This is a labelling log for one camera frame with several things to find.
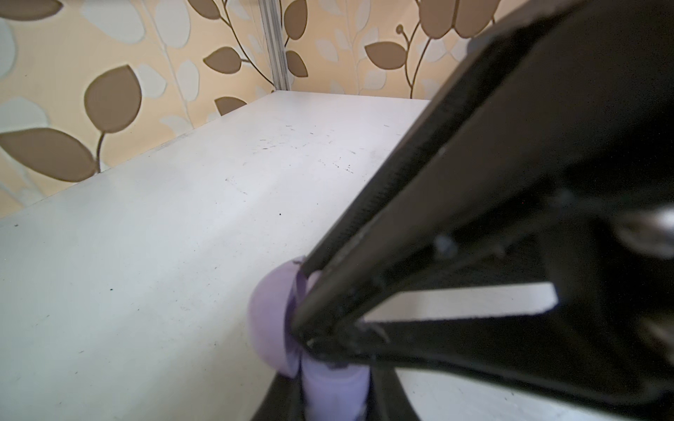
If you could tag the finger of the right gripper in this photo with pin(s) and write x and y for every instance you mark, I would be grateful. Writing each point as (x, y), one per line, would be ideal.
(549, 354)
(560, 110)

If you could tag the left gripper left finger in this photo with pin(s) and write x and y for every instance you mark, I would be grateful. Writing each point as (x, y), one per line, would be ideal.
(282, 402)

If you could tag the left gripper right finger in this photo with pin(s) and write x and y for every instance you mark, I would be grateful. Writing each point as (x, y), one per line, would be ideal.
(387, 400)

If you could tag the purple round charging case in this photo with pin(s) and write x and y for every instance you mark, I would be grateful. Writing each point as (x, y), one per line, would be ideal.
(330, 391)

